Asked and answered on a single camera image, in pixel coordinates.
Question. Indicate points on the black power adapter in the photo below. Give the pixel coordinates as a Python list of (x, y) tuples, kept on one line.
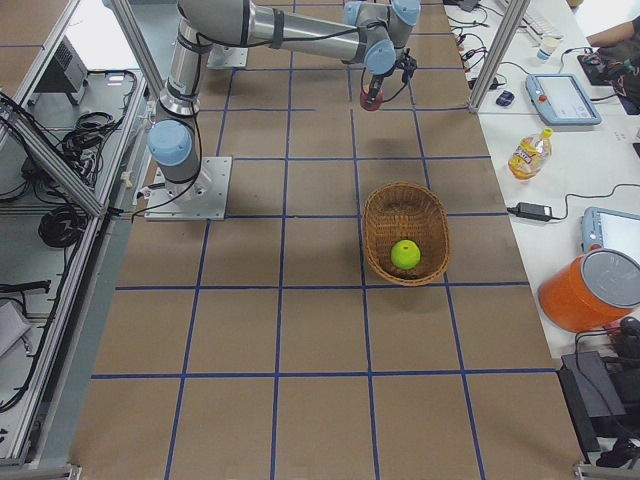
[(530, 211)]

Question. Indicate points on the orange juice bottle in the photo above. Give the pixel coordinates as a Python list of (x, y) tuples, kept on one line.
[(531, 154)]

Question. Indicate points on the black box device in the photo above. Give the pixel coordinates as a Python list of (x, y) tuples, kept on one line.
[(602, 396)]

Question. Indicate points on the paper cup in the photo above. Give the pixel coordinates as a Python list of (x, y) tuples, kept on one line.
[(547, 46)]

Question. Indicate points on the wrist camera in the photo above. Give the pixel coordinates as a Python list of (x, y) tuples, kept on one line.
[(408, 65)]

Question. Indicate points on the red apple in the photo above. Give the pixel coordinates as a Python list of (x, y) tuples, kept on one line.
[(363, 101)]

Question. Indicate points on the wicker basket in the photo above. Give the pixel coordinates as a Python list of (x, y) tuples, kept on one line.
[(406, 211)]

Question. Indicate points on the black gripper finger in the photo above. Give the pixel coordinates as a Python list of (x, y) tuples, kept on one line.
[(374, 95)]

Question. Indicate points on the grey electronics box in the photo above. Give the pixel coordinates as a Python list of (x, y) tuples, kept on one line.
[(66, 74)]

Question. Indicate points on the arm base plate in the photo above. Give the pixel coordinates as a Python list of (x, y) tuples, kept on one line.
[(224, 58), (206, 199)]

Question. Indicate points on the aluminium frame post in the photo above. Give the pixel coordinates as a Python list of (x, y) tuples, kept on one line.
[(499, 46)]

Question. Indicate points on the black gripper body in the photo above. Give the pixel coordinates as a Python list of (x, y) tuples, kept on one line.
[(377, 81)]

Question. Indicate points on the green apple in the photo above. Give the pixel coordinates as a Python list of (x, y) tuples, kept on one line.
[(405, 254)]

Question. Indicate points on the blue teach pendant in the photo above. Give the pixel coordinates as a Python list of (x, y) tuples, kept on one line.
[(610, 229), (560, 100)]

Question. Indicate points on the orange bucket with lid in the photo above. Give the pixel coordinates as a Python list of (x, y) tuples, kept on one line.
[(596, 289)]

